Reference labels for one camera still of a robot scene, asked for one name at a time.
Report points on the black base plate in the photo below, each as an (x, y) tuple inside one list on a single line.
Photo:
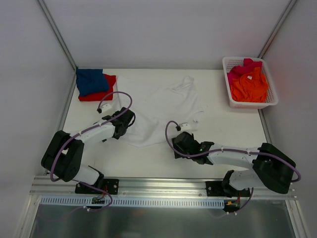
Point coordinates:
[(110, 186), (221, 189)]

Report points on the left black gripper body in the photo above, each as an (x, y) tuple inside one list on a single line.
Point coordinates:
[(129, 117)]

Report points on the white t shirt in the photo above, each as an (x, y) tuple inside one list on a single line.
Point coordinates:
[(155, 105)]

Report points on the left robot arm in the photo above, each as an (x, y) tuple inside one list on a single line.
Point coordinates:
[(63, 157)]

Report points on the aluminium mounting rail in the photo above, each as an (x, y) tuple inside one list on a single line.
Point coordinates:
[(131, 187)]

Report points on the white plastic basket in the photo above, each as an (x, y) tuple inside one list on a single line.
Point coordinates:
[(271, 100)]

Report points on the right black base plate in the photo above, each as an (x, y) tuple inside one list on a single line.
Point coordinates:
[(221, 189)]

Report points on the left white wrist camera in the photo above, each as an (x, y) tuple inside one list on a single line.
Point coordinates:
[(106, 108)]

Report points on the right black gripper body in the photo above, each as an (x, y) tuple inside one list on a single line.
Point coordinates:
[(179, 145)]

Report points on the right aluminium frame post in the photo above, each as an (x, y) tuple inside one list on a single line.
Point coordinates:
[(277, 27)]

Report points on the aluminium frame post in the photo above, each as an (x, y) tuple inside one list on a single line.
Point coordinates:
[(53, 26), (277, 27)]

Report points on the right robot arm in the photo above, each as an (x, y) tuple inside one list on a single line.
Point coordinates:
[(264, 166)]

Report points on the pink t shirt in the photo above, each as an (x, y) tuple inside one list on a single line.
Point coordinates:
[(247, 67)]

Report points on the orange t shirt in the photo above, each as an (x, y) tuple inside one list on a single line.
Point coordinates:
[(249, 87)]

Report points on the folded blue t shirt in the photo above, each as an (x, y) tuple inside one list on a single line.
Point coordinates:
[(89, 81)]

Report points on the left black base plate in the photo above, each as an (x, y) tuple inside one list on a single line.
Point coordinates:
[(110, 186)]

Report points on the left aluminium frame post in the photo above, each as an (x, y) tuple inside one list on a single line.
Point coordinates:
[(53, 26)]

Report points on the folded red t shirt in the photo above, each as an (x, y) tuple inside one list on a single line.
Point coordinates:
[(111, 79)]

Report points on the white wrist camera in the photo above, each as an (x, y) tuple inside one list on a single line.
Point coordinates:
[(106, 108), (185, 126)]

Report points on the white slotted cable duct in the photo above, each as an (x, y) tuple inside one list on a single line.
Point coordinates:
[(133, 202)]

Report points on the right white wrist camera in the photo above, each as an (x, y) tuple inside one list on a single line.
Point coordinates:
[(185, 126)]

